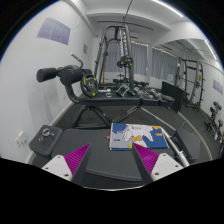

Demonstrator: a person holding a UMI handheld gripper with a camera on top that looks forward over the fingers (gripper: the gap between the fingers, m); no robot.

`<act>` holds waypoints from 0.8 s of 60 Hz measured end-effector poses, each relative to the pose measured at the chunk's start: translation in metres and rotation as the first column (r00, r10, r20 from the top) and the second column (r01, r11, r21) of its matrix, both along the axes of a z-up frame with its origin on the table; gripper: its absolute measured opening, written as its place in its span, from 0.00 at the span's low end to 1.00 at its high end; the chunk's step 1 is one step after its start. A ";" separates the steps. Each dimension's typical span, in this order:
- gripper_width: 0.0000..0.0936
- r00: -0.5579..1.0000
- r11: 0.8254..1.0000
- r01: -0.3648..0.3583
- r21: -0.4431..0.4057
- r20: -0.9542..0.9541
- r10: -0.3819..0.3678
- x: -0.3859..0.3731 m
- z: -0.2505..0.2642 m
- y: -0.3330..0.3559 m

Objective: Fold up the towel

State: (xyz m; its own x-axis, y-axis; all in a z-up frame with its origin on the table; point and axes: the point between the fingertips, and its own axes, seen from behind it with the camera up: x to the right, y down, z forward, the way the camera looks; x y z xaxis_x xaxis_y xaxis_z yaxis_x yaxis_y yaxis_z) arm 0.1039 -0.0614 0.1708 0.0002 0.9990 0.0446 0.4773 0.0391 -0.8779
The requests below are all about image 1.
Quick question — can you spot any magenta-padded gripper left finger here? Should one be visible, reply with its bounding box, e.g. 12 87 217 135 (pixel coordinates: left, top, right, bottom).
41 143 94 186

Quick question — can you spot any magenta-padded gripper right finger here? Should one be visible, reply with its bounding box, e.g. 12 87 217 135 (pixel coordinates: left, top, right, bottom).
130 142 185 185

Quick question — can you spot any blue white cartoon towel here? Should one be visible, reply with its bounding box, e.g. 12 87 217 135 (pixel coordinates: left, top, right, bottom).
109 122 170 152

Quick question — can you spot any silver barbell bar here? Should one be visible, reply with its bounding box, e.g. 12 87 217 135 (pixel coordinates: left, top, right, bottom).
161 128 191 168

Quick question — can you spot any metal clip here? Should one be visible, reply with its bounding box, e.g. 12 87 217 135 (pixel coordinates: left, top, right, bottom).
39 128 55 142

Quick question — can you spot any black padded flat bench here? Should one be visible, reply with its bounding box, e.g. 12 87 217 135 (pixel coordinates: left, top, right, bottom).
29 124 202 184

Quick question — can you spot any black dumbbell rack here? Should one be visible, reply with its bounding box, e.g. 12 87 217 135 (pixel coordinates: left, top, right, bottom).
203 101 224 141

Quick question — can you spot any chrome dumbbell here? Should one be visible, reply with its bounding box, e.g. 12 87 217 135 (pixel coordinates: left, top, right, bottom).
149 88 165 101
134 87 154 100

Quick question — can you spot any black upright panel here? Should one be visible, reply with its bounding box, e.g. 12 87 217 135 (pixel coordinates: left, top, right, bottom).
160 80 186 113

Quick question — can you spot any black roller-pad incline bench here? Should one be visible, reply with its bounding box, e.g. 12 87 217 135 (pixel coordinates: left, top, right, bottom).
35 53 176 130

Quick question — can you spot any black yellow-marked weight plate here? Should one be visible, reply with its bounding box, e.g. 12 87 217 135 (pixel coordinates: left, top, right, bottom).
79 73 100 98

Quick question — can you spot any black squat rack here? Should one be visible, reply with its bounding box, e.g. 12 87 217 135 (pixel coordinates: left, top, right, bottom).
176 57 205 113

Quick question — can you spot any grey window curtain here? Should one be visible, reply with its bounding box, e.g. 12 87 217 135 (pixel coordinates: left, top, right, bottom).
105 39 149 76
151 47 179 81

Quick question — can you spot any small black weight plate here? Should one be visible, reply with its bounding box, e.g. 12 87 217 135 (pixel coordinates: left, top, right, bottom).
116 55 134 69

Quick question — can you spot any ceiling light strip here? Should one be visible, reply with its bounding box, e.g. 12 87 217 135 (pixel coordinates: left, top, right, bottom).
203 39 219 61
151 0 185 19

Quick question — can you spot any white wall socket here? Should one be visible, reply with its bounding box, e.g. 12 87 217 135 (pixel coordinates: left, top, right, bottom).
13 130 28 149

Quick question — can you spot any small purple wall poster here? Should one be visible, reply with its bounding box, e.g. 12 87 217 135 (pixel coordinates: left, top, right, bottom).
212 79 224 96

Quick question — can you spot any grey cable rack machine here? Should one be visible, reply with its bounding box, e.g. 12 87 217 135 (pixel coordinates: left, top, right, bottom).
94 23 138 92

